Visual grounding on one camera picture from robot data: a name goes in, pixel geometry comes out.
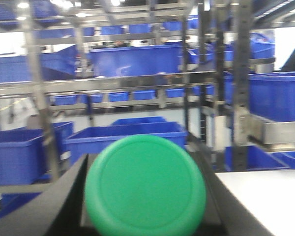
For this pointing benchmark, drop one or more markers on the blue bin upper left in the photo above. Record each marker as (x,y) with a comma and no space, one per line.
(136,61)

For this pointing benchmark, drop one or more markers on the blue bin behind lower left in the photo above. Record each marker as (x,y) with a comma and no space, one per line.
(139,120)

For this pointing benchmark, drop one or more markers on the green round button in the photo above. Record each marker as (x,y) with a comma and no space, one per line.
(145,187)

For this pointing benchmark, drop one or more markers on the perforated steel rack post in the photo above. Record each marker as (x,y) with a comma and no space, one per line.
(241,28)

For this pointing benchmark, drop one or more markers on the large blue plastic bin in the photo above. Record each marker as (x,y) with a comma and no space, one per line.
(271,95)

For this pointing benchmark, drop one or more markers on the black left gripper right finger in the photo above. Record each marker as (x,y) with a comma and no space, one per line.
(225,215)

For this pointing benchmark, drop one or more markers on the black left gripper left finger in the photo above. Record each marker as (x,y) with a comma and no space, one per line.
(55,212)

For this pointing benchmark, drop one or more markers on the stainless steel shelf rail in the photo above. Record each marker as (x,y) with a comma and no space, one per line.
(269,132)

